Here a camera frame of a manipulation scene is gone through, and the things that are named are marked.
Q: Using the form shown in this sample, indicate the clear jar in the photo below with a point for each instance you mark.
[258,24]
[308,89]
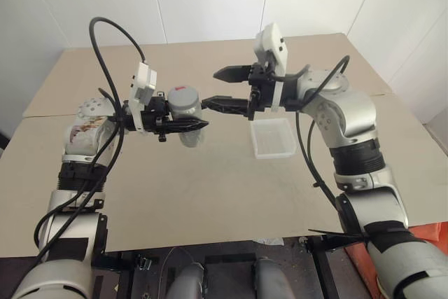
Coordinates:
[192,139]

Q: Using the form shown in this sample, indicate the black metal table frame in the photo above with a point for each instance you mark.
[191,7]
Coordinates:
[325,267]

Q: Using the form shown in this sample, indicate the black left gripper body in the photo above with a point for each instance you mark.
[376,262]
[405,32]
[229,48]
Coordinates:
[155,115]

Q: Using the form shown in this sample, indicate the grey jar lid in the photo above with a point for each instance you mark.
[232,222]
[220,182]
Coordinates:
[183,97]

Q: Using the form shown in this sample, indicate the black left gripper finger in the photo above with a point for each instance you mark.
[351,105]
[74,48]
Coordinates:
[189,126]

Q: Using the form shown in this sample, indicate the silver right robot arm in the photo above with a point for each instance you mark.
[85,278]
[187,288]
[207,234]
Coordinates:
[353,113]

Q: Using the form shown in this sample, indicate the clear plastic box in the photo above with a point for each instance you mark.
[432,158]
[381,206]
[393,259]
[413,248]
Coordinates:
[273,138]

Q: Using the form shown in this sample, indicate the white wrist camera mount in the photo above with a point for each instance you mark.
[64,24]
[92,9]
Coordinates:
[143,82]
[274,41]

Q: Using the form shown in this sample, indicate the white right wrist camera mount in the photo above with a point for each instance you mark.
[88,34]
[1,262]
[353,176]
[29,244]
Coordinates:
[274,41]

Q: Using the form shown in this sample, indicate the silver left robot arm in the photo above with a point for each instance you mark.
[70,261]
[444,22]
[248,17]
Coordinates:
[77,222]

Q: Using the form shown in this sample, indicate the dark grey rounded shape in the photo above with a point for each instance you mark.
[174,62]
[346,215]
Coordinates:
[189,279]

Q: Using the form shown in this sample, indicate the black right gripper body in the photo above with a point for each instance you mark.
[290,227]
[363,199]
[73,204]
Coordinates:
[262,89]

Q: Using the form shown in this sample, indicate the orange object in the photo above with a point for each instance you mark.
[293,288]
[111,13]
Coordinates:
[432,236]

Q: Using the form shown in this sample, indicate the white crumpled scrap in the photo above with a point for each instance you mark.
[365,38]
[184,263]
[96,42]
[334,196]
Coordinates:
[270,241]

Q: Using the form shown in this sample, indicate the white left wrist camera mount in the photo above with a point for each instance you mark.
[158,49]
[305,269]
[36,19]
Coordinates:
[143,82]

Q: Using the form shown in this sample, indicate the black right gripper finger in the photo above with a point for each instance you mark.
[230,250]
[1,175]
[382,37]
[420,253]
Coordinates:
[232,74]
[227,104]

